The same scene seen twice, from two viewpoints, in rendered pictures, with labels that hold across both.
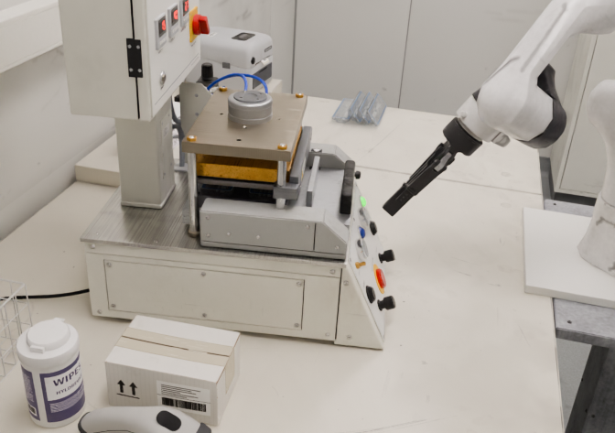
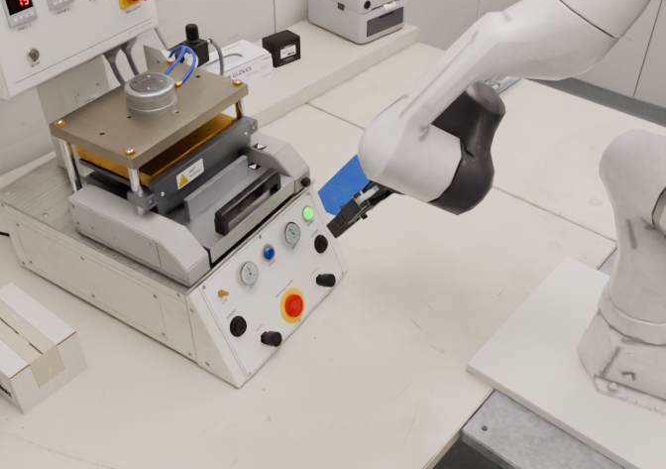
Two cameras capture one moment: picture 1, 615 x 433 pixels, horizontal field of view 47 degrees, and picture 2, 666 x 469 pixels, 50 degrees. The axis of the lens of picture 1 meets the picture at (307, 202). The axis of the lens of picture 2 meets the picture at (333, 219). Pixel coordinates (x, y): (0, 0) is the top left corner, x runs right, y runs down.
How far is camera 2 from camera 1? 0.77 m
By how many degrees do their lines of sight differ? 26
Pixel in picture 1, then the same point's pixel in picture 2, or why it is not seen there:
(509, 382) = not seen: outside the picture
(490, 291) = (424, 356)
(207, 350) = (32, 340)
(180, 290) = (70, 267)
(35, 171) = not seen: hidden behind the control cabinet
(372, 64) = not seen: hidden behind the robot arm
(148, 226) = (55, 196)
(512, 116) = (378, 174)
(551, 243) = (553, 316)
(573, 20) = (477, 58)
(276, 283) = (137, 289)
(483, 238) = (482, 284)
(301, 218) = (147, 232)
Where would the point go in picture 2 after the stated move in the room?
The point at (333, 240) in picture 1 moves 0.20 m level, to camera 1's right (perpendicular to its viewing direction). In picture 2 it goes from (174, 264) to (289, 310)
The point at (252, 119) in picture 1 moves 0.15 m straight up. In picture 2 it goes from (139, 109) to (121, 18)
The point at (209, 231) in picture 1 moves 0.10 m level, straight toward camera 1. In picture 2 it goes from (77, 219) to (39, 258)
